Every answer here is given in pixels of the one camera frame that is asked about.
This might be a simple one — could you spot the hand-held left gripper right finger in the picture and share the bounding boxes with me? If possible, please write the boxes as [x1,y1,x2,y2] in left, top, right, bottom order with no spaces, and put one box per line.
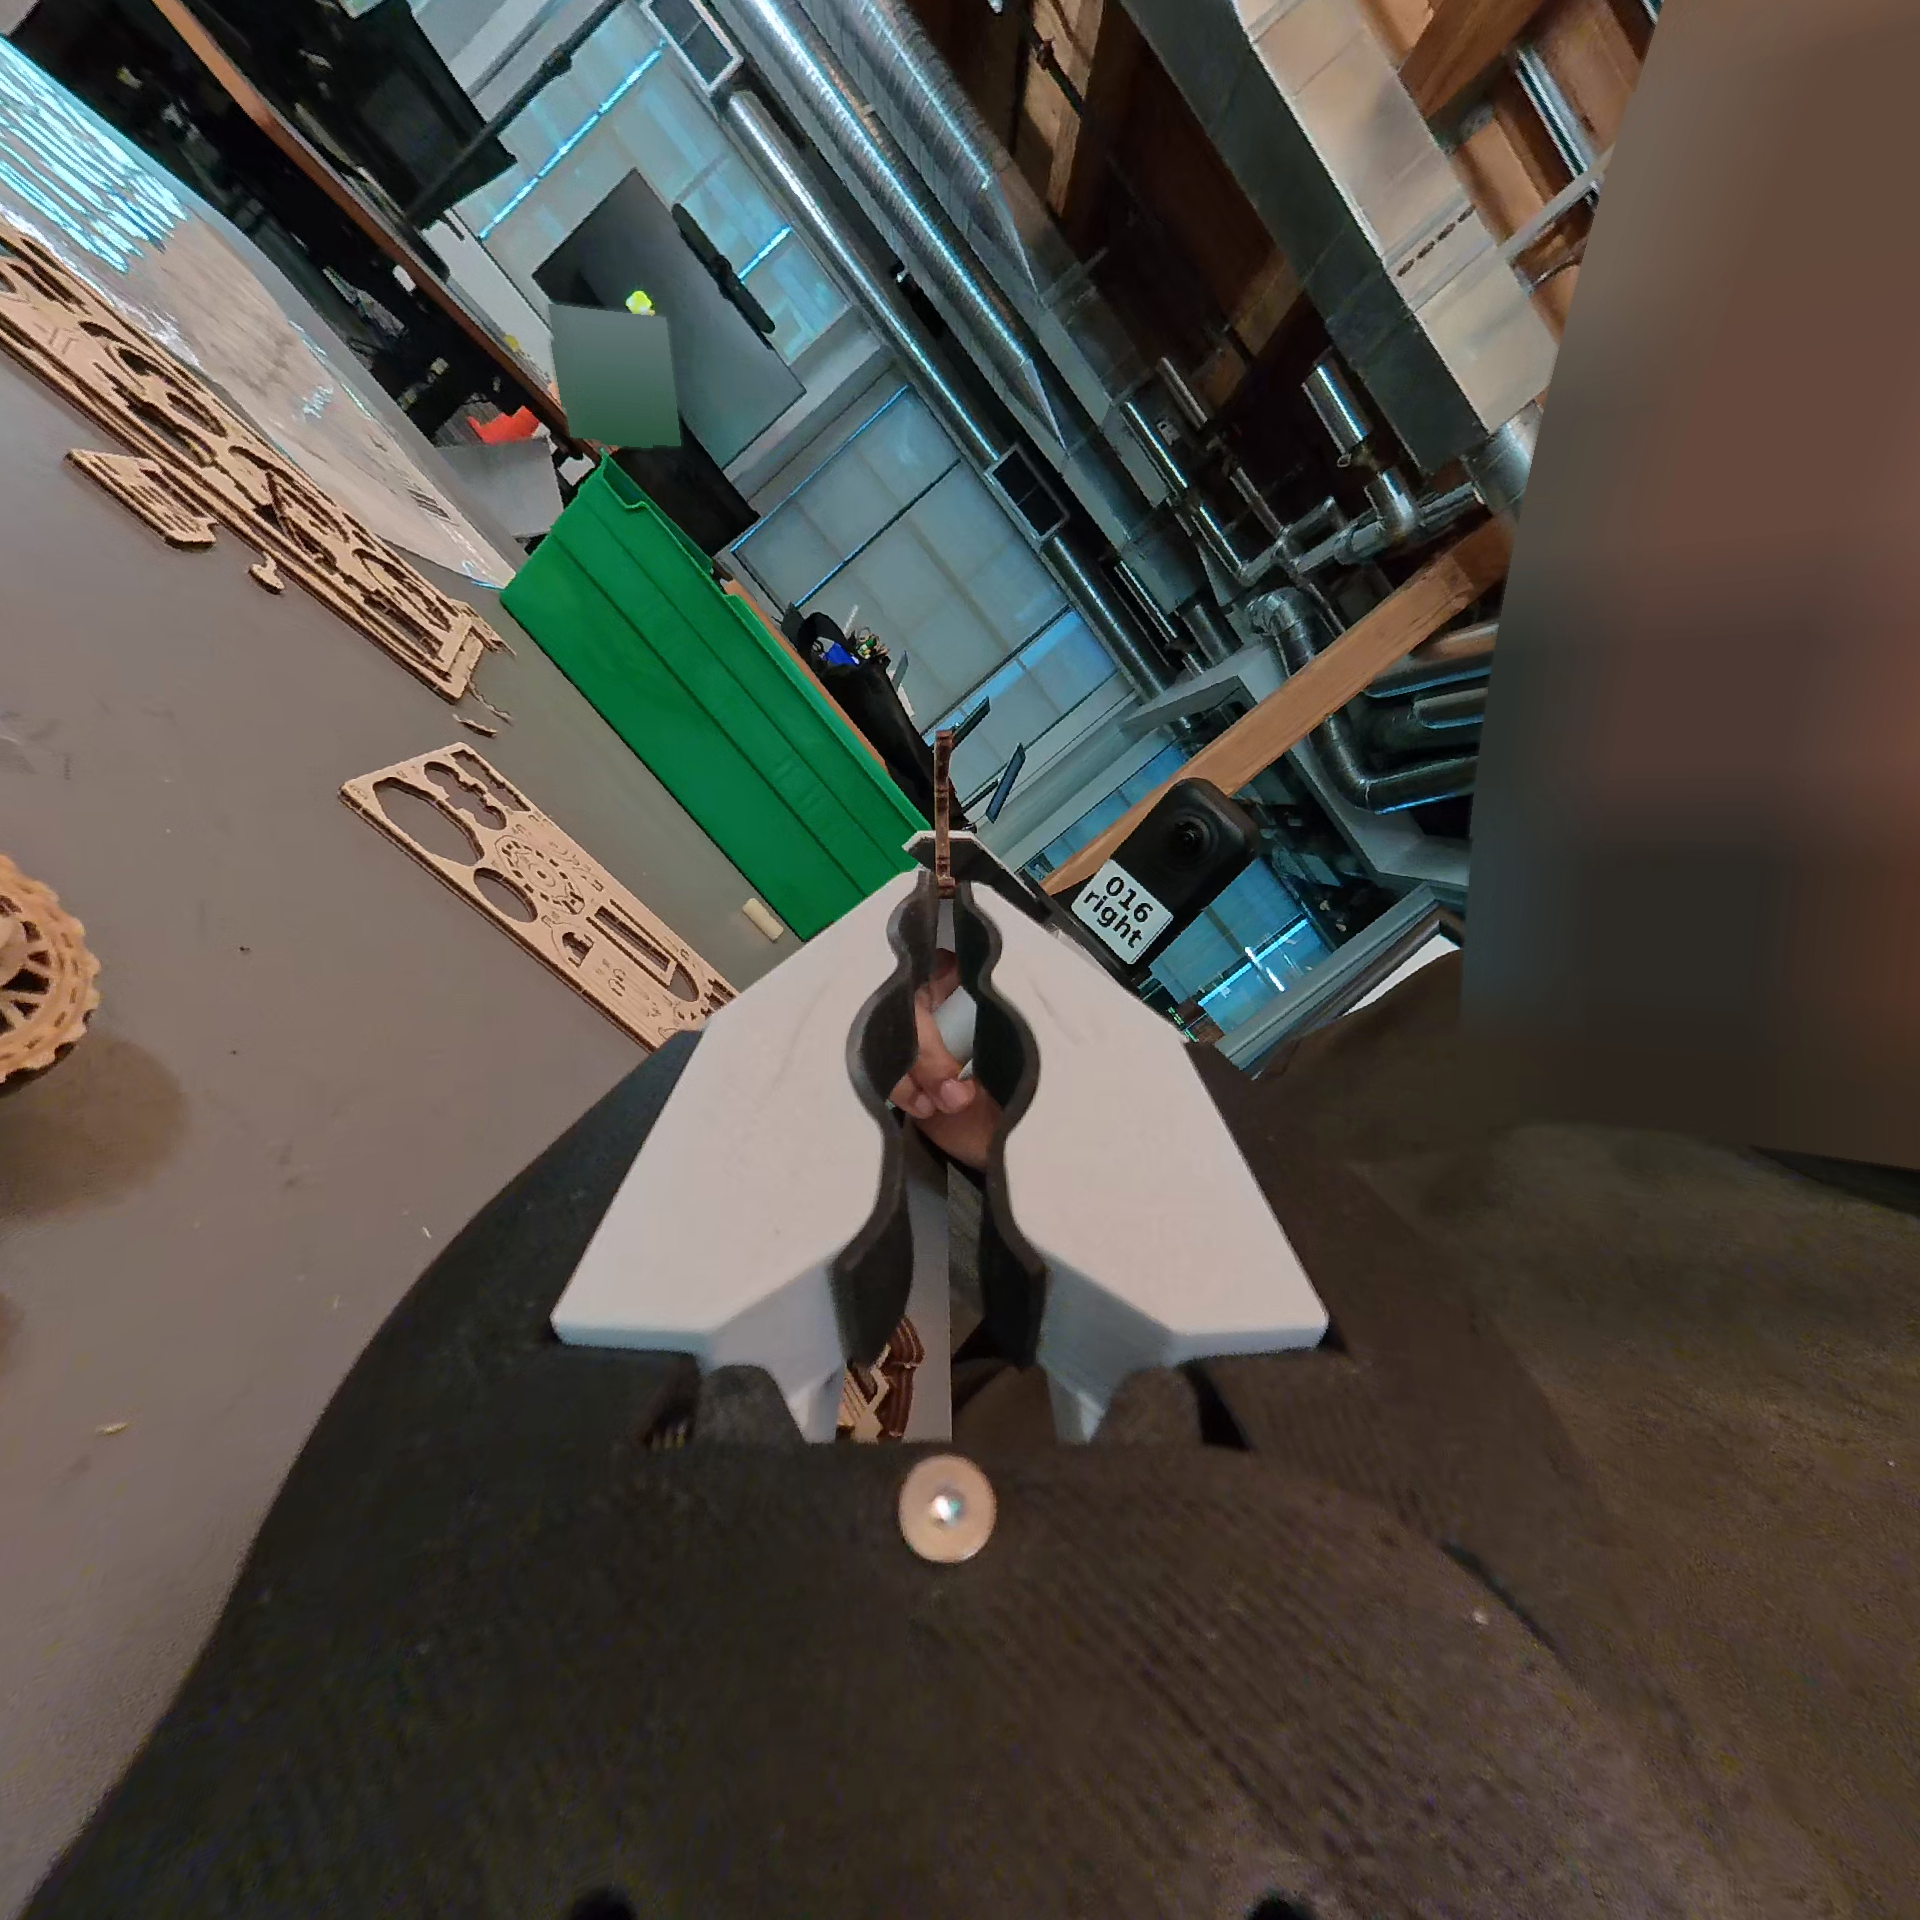
[952,882,1336,1445]

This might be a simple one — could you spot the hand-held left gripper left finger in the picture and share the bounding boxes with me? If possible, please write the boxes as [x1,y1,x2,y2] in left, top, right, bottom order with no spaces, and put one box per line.
[552,874,928,1445]

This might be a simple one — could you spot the grey desk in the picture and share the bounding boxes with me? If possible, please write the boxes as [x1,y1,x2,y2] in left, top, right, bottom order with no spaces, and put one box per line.
[0,352,842,1920]

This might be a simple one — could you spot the person's right hand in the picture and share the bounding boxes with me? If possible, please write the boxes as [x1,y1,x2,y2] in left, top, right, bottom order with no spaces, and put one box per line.
[888,1035,1002,1165]

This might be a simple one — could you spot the black bag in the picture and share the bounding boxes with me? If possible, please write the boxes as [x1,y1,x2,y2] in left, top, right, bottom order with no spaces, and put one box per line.
[779,608,935,825]

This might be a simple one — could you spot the green plastic bin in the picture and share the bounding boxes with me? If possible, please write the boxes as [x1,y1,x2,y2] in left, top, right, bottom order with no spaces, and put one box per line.
[499,450,940,950]

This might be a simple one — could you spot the wooden puzzle sheet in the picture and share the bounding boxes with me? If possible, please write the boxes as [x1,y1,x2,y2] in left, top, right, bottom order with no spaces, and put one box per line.
[66,440,513,704]
[0,224,270,472]
[344,742,740,1050]

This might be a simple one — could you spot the wooden gear wheel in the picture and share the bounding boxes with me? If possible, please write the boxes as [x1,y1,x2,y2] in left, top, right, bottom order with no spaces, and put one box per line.
[0,856,106,1086]

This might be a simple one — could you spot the round silver ventilation duct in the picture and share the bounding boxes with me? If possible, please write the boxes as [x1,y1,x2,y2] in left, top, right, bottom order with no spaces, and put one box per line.
[719,86,1255,714]

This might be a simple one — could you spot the rectangular silver ventilation duct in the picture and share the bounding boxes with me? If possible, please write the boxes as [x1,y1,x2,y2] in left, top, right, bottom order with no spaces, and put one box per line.
[1122,0,1551,472]

